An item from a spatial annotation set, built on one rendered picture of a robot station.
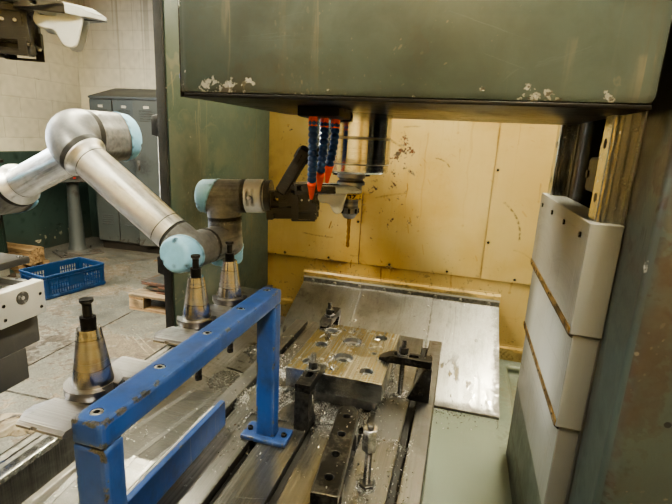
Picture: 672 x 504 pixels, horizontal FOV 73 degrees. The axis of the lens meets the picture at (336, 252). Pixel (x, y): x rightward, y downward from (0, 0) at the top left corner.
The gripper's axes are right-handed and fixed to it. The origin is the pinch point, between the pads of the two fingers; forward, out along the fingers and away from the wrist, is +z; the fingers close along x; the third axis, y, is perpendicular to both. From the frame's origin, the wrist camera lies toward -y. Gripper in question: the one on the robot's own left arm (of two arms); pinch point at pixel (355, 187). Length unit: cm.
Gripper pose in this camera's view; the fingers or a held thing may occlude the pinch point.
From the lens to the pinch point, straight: 101.2
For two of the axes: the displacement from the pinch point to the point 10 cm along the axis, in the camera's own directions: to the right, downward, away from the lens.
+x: -0.7, 2.3, -9.7
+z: 10.0, 0.1, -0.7
